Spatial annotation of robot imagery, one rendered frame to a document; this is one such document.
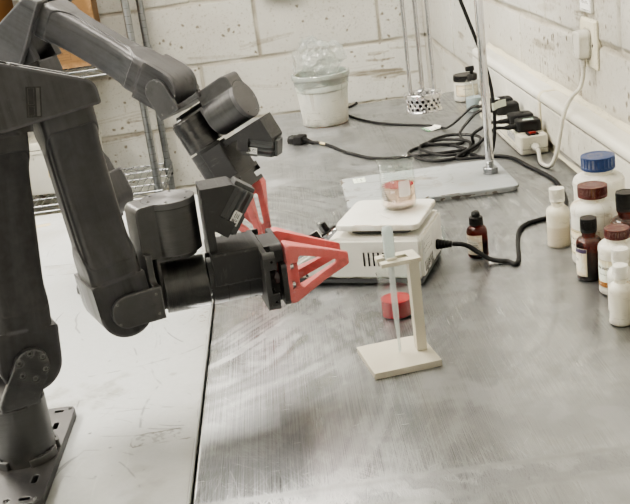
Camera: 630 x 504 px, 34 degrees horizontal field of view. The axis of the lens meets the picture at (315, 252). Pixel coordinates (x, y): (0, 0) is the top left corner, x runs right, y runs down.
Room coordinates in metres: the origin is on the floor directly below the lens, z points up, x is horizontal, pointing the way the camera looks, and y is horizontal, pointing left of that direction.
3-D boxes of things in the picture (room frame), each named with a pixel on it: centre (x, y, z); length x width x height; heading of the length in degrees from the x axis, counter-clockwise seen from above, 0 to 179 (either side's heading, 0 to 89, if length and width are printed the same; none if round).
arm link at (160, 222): (1.03, 0.18, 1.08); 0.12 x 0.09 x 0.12; 116
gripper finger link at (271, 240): (1.07, 0.01, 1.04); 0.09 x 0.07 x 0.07; 101
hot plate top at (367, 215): (1.39, -0.11, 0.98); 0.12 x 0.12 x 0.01; 69
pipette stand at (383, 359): (1.08, -0.08, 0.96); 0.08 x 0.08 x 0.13; 10
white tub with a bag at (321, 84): (2.47, -0.07, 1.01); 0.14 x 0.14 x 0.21
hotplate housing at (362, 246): (1.40, -0.08, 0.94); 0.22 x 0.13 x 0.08; 69
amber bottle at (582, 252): (1.25, -0.36, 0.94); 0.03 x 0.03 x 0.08
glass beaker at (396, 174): (1.40, -0.13, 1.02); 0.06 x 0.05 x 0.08; 44
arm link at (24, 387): (0.96, 0.32, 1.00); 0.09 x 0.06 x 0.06; 26
